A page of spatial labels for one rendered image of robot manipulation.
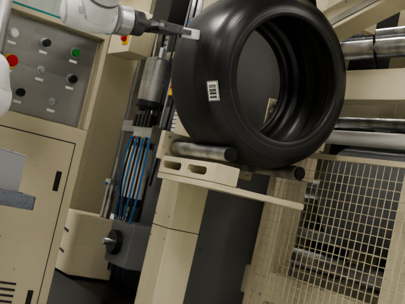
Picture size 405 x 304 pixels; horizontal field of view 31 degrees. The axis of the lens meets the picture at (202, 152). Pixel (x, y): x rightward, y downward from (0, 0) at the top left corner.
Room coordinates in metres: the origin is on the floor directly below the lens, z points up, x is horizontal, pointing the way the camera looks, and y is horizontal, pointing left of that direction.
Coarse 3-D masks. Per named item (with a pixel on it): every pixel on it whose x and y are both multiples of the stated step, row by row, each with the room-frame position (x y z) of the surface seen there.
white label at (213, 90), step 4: (208, 84) 2.17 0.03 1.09; (212, 84) 2.16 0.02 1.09; (216, 84) 2.15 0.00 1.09; (208, 88) 2.18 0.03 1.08; (212, 88) 2.17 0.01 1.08; (216, 88) 2.16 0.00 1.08; (208, 92) 2.18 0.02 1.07; (212, 92) 2.17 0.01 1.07; (216, 92) 2.16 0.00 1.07; (212, 96) 2.17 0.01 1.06; (216, 96) 2.16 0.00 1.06; (212, 100) 2.18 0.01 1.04; (216, 100) 2.17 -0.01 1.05
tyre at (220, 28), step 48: (240, 0) 2.22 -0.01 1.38; (288, 0) 2.25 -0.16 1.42; (192, 48) 2.25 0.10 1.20; (240, 48) 2.18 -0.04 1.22; (288, 48) 2.60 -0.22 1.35; (336, 48) 2.37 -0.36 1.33; (192, 96) 2.25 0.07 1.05; (288, 96) 2.63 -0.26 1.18; (336, 96) 2.39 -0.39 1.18; (240, 144) 2.24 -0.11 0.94; (288, 144) 2.31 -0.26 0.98
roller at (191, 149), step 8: (176, 144) 2.48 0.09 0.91; (184, 144) 2.44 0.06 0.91; (192, 144) 2.40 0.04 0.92; (200, 144) 2.37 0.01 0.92; (176, 152) 2.48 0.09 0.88; (184, 152) 2.43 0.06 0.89; (192, 152) 2.38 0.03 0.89; (200, 152) 2.33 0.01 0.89; (208, 152) 2.29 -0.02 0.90; (216, 152) 2.25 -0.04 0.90; (224, 152) 2.22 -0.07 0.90; (232, 152) 2.22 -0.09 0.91; (224, 160) 2.24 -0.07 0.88; (232, 160) 2.22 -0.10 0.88
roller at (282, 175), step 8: (240, 168) 2.63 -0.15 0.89; (248, 168) 2.58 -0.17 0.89; (256, 168) 2.54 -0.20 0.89; (264, 168) 2.50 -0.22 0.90; (272, 168) 2.46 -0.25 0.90; (280, 168) 2.42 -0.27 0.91; (288, 168) 2.39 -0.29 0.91; (296, 168) 2.36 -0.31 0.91; (280, 176) 2.43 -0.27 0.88; (288, 176) 2.39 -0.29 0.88; (296, 176) 2.36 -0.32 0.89
